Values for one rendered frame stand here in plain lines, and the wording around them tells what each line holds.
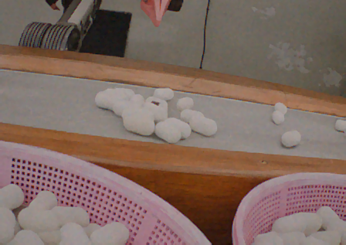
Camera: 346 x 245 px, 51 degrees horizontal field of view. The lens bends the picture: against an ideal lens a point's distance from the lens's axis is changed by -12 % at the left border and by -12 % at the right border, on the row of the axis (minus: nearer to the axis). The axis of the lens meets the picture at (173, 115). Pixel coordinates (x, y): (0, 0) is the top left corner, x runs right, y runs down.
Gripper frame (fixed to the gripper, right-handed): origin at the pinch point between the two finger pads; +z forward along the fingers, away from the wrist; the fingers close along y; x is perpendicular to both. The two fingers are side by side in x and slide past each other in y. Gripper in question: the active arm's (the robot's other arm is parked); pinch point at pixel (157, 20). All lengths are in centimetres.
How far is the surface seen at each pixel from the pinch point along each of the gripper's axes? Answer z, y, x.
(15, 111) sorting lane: 21.4, -18.4, -3.0
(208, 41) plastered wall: -131, 69, 137
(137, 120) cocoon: 22.3, -3.9, -6.0
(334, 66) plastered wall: -128, 169, 129
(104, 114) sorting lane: 18.9, -7.0, -1.0
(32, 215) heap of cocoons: 37.8, -13.5, -17.3
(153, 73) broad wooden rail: 3.2, 1.7, 9.4
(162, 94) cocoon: 11.5, 1.7, 3.6
